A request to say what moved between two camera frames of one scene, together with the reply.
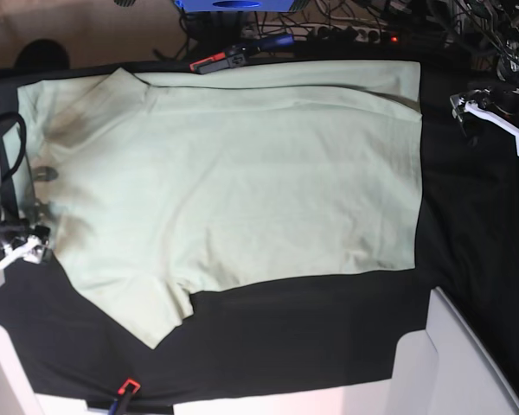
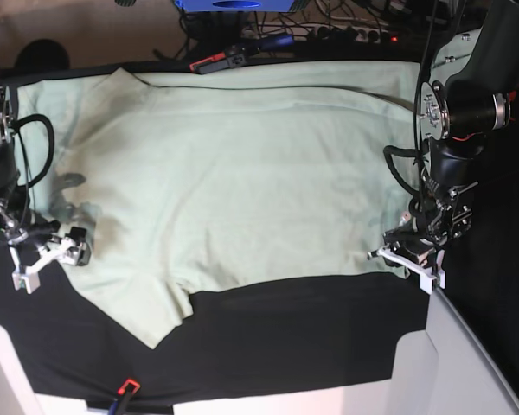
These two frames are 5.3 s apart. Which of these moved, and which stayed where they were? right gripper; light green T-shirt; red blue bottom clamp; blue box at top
Moved: right gripper
Stayed: blue box at top; light green T-shirt; red blue bottom clamp
